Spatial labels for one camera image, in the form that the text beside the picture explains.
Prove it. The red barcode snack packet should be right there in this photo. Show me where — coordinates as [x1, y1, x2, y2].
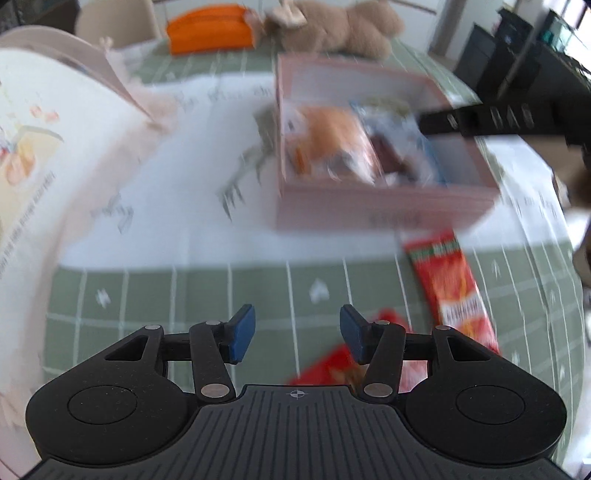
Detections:
[370, 135, 415, 186]

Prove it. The beige chair left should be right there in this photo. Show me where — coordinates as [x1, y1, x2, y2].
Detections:
[74, 0, 161, 48]

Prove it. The red spicy strip packet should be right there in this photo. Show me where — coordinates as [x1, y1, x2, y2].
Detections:
[405, 231, 500, 354]

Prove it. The round bun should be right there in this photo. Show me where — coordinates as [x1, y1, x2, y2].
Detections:
[287, 105, 382, 185]

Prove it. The brown plush toy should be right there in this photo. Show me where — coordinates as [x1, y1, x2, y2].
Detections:
[263, 1, 405, 60]

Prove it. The orange tissue pouch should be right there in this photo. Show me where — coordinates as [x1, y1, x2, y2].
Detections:
[166, 4, 263, 56]

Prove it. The white printed table runner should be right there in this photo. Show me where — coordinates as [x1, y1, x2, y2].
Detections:
[59, 73, 574, 271]

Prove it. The green checked tablecloth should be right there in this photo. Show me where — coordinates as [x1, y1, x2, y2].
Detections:
[43, 41, 590, 469]

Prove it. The pink cardboard gift box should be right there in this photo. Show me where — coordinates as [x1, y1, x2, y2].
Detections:
[276, 54, 500, 230]

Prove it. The blue seaweed snack packet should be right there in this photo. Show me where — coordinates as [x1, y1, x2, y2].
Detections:
[349, 97, 447, 187]

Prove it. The white cartoon print bag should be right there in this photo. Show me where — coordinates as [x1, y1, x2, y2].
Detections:
[1, 26, 177, 479]

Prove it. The red snack packet clear window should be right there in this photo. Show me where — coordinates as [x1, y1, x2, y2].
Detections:
[290, 304, 432, 394]

